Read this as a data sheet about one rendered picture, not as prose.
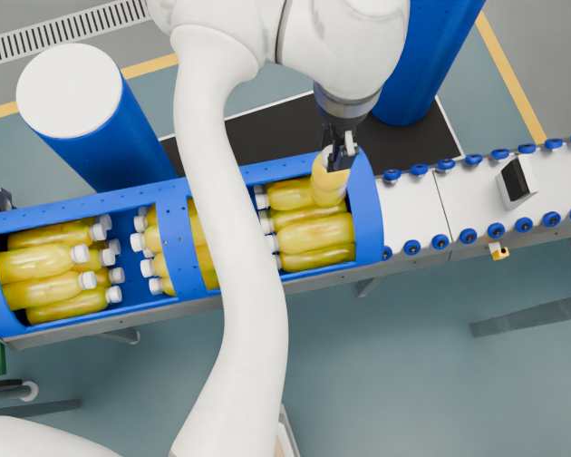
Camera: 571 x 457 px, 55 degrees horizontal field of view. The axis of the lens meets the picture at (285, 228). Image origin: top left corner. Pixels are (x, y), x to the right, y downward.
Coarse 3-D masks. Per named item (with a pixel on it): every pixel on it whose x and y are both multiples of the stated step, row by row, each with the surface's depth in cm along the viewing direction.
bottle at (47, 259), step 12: (0, 252) 118; (12, 252) 117; (24, 252) 117; (36, 252) 116; (48, 252) 116; (60, 252) 117; (72, 252) 118; (0, 264) 116; (12, 264) 116; (24, 264) 116; (36, 264) 116; (48, 264) 116; (60, 264) 117; (72, 264) 119; (0, 276) 116; (12, 276) 116; (24, 276) 117; (36, 276) 117; (48, 276) 119
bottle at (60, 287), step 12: (60, 276) 120; (72, 276) 121; (12, 288) 119; (24, 288) 119; (36, 288) 119; (48, 288) 119; (60, 288) 120; (72, 288) 120; (84, 288) 122; (12, 300) 119; (24, 300) 119; (36, 300) 120; (48, 300) 121; (60, 300) 121
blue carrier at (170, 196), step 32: (288, 160) 122; (128, 192) 120; (160, 192) 118; (352, 192) 115; (0, 224) 116; (32, 224) 115; (128, 224) 138; (160, 224) 114; (128, 256) 140; (192, 256) 114; (0, 288) 112; (128, 288) 136; (192, 288) 118; (0, 320) 115; (64, 320) 120
